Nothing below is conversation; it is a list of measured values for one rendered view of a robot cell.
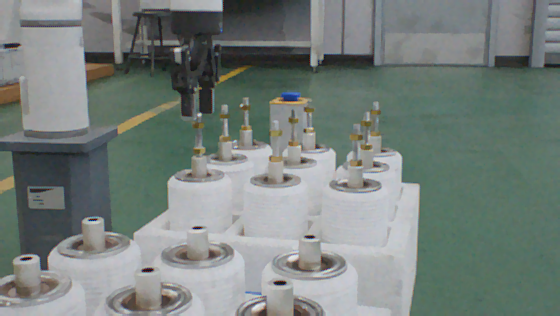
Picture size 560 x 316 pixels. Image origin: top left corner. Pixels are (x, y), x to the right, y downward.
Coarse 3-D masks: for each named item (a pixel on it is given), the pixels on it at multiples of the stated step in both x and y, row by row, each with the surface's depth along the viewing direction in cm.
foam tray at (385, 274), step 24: (408, 192) 122; (168, 216) 108; (240, 216) 108; (312, 216) 108; (408, 216) 108; (144, 240) 100; (168, 240) 99; (216, 240) 97; (240, 240) 97; (264, 240) 97; (288, 240) 97; (408, 240) 100; (144, 264) 101; (264, 264) 96; (360, 264) 93; (384, 264) 92; (408, 264) 103; (360, 288) 93; (384, 288) 92; (408, 288) 107; (408, 312) 111
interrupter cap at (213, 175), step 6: (210, 168) 107; (174, 174) 104; (180, 174) 104; (186, 174) 104; (210, 174) 105; (216, 174) 104; (222, 174) 103; (180, 180) 101; (186, 180) 101; (192, 180) 100; (198, 180) 100; (204, 180) 100; (210, 180) 101; (216, 180) 102
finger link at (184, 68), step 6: (174, 48) 94; (186, 48) 94; (186, 54) 94; (174, 60) 94; (186, 60) 94; (174, 66) 94; (180, 66) 94; (186, 66) 94; (174, 72) 95; (180, 72) 95; (186, 72) 94; (174, 78) 95; (186, 78) 95; (174, 84) 95; (186, 84) 95
